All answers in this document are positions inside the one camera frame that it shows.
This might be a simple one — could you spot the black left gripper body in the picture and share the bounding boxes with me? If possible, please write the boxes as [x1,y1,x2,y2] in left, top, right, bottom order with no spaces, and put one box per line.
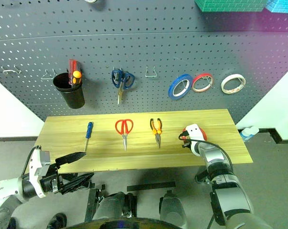
[40,162,64,194]

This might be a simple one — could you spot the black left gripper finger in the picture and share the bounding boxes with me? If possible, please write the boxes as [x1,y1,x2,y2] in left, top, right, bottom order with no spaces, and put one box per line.
[60,173,95,194]
[54,152,87,168]

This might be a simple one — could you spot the wide red tape roll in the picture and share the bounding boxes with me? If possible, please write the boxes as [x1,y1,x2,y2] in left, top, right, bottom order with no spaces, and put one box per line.
[181,126,209,143]

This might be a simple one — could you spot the orange black needle-nose pliers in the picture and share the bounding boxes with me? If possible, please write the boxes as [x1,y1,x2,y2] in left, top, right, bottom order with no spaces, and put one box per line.
[149,118,162,148]

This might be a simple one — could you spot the blue handled screwdriver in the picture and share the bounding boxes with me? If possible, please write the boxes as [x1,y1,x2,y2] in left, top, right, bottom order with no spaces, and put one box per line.
[84,121,94,153]

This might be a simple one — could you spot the blue tape roll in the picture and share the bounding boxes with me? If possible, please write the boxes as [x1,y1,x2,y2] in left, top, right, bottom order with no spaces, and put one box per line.
[168,73,194,101]

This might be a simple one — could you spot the thin red tape roll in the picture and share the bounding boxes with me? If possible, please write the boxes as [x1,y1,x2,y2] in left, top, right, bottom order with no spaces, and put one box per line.
[192,73,214,94]

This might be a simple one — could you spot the white tape roll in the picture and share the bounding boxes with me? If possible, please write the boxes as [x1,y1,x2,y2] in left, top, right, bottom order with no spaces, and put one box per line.
[221,73,246,95]

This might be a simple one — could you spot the grey perforated pegboard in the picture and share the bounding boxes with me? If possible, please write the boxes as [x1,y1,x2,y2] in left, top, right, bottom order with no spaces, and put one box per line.
[0,0,288,124]

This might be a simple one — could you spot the black rounded foot shape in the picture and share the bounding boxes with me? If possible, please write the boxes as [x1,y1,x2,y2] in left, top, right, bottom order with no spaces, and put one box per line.
[48,213,68,229]

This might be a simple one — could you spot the silver robot leg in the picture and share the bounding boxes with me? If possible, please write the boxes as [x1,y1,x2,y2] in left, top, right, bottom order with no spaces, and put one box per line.
[96,192,137,219]
[159,190,189,221]

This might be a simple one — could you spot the black plastic cup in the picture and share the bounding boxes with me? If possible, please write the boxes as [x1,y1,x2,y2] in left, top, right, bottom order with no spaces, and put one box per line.
[53,73,85,109]

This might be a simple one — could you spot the dark rounded shape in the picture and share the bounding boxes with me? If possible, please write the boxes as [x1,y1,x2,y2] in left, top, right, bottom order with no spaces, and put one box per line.
[67,217,190,229]

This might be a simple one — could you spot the white plastic bottle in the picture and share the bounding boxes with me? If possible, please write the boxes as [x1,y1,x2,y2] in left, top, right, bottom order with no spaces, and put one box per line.
[239,125,260,143]

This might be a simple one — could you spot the orange black screwdriver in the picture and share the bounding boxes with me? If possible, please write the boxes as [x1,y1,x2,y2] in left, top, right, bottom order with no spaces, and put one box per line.
[71,70,83,86]

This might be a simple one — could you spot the green brick pattern box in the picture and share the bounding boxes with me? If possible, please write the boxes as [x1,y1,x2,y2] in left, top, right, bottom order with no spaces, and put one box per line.
[194,0,270,12]

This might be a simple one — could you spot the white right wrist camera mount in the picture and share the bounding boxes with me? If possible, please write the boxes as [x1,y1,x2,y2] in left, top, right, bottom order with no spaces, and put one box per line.
[183,123,203,157]

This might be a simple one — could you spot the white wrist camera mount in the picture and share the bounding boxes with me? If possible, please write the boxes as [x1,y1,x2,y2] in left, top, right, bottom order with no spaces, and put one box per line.
[183,123,203,157]
[28,145,51,199]

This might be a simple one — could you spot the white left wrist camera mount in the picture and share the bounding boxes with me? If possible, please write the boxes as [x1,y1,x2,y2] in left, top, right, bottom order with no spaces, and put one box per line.
[28,145,51,199]

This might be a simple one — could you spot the black table frame leg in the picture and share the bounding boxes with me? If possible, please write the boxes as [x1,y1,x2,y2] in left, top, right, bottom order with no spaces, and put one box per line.
[195,168,213,184]
[85,183,106,222]

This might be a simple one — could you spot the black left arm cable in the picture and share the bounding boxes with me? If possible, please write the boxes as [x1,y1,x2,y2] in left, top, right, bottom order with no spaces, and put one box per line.
[21,145,39,178]

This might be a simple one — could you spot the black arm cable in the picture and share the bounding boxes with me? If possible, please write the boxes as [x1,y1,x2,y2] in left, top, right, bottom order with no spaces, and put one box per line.
[179,132,234,177]
[21,145,39,178]

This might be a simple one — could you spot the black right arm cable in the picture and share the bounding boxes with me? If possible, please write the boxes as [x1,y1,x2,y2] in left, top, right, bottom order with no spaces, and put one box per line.
[179,132,234,177]

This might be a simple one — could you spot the red handled scissors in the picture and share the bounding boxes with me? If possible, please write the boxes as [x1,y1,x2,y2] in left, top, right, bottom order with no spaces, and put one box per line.
[114,118,134,152]

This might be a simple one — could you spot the blue handled scissors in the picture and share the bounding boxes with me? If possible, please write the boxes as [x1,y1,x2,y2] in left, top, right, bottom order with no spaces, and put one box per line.
[111,68,136,105]

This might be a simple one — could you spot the red black handled tool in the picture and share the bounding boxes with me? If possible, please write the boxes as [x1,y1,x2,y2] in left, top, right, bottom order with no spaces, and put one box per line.
[67,59,83,85]

